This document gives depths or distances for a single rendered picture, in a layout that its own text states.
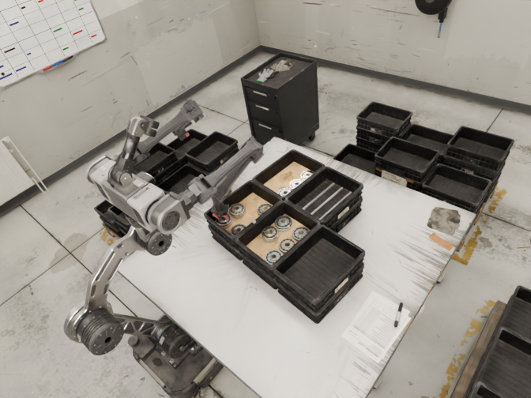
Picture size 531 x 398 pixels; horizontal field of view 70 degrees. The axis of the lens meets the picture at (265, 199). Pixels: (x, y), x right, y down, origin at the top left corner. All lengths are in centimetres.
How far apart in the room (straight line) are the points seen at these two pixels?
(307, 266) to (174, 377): 110
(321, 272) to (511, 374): 110
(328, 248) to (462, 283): 130
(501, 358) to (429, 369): 48
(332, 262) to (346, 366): 52
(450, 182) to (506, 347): 131
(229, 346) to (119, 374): 117
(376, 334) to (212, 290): 92
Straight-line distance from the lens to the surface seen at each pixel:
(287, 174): 260
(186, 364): 261
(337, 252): 214
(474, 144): 353
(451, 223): 253
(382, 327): 207
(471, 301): 309
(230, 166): 174
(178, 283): 234
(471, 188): 328
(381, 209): 254
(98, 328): 204
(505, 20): 466
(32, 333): 359
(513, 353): 255
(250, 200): 246
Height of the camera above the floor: 254
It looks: 44 degrees down
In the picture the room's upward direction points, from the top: 11 degrees counter-clockwise
